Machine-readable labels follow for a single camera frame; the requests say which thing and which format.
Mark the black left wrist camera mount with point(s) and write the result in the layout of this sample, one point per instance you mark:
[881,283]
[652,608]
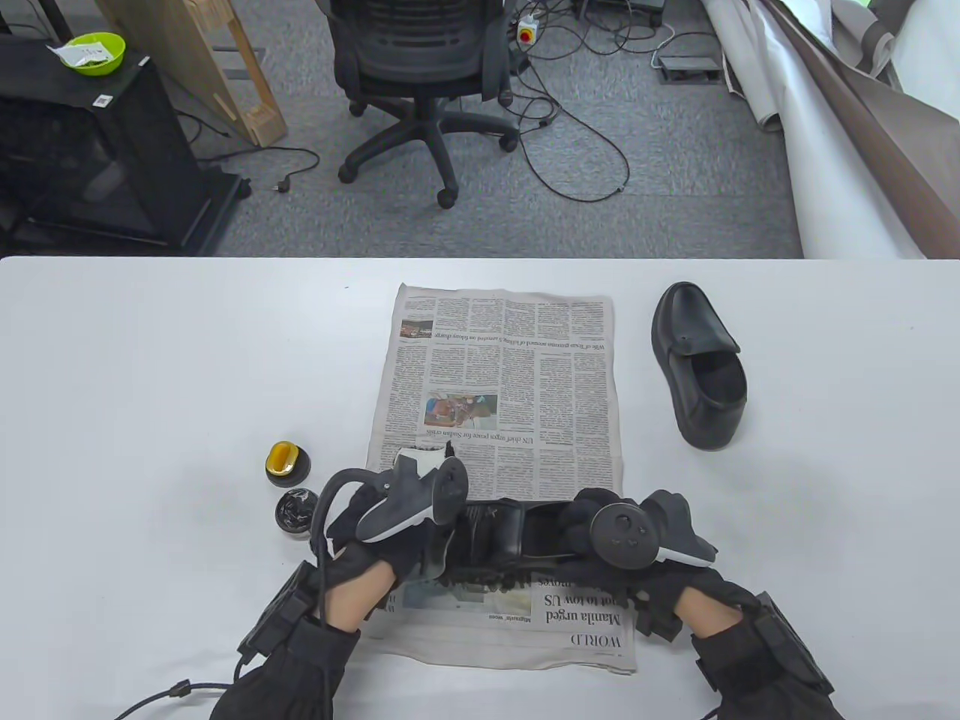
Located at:
[277,611]

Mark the yellow sponge shoe polish lid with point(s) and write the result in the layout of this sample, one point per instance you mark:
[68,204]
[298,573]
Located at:
[283,456]

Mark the wooden frame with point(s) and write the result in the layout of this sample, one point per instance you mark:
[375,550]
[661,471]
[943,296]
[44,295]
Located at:
[187,45]

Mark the printed newspaper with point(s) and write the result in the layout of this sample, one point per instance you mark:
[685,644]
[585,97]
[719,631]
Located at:
[555,375]

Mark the black office chair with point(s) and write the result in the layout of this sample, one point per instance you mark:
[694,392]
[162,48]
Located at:
[416,52]

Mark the black cabinet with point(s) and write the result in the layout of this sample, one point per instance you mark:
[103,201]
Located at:
[127,127]

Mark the white box red button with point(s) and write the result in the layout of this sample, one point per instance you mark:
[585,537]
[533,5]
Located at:
[527,32]

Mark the black round shoe polish lid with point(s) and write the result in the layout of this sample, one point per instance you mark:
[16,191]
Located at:
[296,474]

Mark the person's right hand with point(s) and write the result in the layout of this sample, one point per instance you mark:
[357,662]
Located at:
[660,592]

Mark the person's right forearm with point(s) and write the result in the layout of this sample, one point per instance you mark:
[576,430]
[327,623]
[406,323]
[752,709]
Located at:
[757,675]

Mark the white rolled sheet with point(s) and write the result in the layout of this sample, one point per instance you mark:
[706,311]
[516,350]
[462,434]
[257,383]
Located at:
[825,180]

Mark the grey fabric sheet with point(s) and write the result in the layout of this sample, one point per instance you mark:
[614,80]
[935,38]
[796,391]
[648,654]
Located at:
[862,37]

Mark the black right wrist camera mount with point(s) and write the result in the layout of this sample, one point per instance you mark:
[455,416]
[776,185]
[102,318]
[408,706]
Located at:
[795,641]

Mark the white grey polishing cloth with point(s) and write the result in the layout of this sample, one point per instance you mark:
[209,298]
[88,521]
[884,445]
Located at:
[412,459]

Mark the grey hand controller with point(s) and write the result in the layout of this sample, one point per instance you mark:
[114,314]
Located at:
[450,487]
[622,536]

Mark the brown rolled sheet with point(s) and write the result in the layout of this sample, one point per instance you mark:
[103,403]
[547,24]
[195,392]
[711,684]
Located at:
[900,150]

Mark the person's left forearm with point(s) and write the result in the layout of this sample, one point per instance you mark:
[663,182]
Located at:
[300,667]

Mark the black leather shoe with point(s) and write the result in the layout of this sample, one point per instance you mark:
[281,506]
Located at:
[499,529]
[697,360]

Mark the grey floor box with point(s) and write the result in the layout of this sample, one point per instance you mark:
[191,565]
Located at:
[686,69]

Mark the green bowl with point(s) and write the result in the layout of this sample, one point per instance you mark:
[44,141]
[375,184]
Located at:
[112,58]

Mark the black metal post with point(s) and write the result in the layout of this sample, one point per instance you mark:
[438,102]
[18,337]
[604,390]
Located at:
[52,15]

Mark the black shoe polish tin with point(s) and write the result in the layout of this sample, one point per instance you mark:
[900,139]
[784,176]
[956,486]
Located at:
[294,514]

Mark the white paper packet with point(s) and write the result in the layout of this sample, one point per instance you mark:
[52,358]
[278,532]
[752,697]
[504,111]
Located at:
[82,52]

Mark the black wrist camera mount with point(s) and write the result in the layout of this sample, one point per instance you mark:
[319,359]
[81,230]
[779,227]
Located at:
[795,641]
[277,611]

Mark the person's left hand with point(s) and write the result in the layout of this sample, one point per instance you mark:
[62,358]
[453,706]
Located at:
[390,559]

